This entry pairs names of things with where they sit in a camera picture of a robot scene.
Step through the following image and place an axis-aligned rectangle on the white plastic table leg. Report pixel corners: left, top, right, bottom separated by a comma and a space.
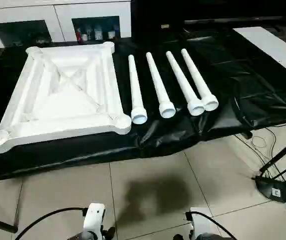
146, 51, 176, 119
128, 54, 148, 125
165, 50, 205, 117
181, 48, 219, 112

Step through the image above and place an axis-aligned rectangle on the white plastic table top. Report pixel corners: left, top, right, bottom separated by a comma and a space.
0, 41, 132, 154

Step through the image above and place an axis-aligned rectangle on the black plastic mat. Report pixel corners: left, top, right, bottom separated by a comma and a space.
0, 29, 286, 183

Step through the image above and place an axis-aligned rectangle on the white cabinet with glass doors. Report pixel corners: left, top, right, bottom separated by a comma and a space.
0, 0, 132, 50

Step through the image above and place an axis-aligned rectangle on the black floor stand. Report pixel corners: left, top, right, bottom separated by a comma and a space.
254, 122, 286, 204

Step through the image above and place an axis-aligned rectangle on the white flat board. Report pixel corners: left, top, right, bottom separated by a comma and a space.
233, 26, 286, 82

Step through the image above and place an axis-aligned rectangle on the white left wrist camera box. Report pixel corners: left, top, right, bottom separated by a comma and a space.
82, 202, 107, 240

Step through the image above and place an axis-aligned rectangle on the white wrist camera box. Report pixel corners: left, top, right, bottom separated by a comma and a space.
185, 207, 219, 240
82, 202, 107, 240

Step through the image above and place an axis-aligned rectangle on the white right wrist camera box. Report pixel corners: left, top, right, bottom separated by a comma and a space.
185, 207, 219, 240

